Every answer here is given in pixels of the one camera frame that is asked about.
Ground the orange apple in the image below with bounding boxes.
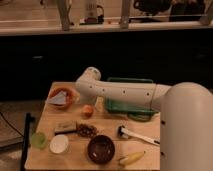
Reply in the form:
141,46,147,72
82,105,94,117

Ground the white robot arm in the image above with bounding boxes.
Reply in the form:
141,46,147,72
75,67,213,171

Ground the white paper cup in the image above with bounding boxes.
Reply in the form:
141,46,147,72
49,135,69,154

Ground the green plastic cup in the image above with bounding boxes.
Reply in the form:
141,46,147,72
30,132,47,149

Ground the pile of brown nuts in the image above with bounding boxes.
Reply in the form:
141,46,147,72
77,124,97,138

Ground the orange bowl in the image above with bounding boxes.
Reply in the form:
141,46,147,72
46,87,73,109

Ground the green plastic tray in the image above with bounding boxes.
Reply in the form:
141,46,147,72
105,77,155,117

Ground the grey folded cloth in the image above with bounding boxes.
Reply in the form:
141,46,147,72
46,91,67,105

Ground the dark red bowl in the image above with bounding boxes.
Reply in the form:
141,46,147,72
87,135,115,164

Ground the yellow banana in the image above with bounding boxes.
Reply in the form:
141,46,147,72
119,151,145,166

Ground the white handled black brush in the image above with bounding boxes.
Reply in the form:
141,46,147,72
118,126,160,146

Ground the black stand post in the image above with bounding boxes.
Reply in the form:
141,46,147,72
20,113,35,171

